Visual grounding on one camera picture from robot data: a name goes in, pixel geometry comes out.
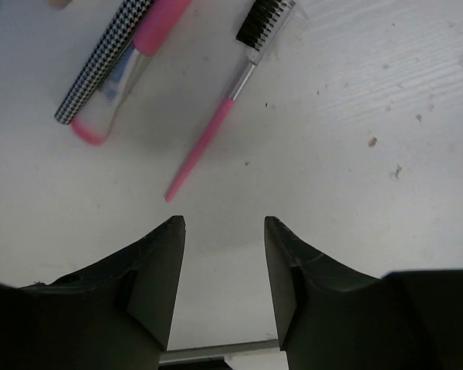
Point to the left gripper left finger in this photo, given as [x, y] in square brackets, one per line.
[113, 314]

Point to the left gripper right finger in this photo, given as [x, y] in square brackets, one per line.
[329, 316]

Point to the pink eyebrow comb brush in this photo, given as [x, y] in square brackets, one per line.
[259, 30]

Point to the pink makeup brush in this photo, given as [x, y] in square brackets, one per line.
[94, 122]

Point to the houndstooth pattern pencil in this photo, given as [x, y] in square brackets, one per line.
[107, 51]

